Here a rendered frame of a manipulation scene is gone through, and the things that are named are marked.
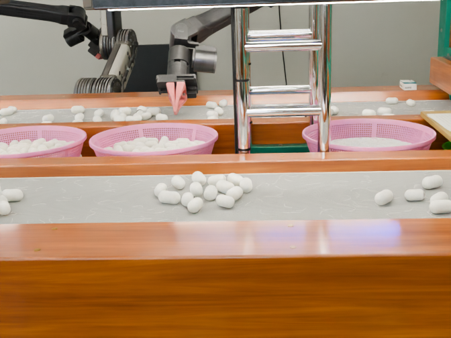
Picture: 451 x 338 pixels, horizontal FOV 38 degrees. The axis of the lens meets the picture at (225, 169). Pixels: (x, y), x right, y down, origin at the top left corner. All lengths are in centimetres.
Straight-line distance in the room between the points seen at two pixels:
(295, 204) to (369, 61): 284
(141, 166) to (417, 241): 56
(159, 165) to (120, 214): 20
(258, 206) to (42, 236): 33
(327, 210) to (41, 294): 43
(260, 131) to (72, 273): 78
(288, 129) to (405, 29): 242
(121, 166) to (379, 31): 277
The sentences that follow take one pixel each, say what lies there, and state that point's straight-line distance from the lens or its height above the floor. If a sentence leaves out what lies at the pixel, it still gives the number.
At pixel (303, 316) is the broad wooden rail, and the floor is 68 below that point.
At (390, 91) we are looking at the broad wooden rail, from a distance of 190.
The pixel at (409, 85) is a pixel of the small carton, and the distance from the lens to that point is 191.
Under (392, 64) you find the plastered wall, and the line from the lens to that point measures 386.
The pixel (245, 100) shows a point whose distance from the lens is 121.
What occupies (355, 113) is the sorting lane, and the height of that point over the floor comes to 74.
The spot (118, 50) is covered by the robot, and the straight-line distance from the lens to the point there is 225.
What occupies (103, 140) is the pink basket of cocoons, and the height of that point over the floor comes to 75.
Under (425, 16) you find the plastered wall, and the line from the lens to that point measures 388.
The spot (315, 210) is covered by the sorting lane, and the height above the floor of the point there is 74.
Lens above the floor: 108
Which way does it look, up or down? 16 degrees down
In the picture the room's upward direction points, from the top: 2 degrees counter-clockwise
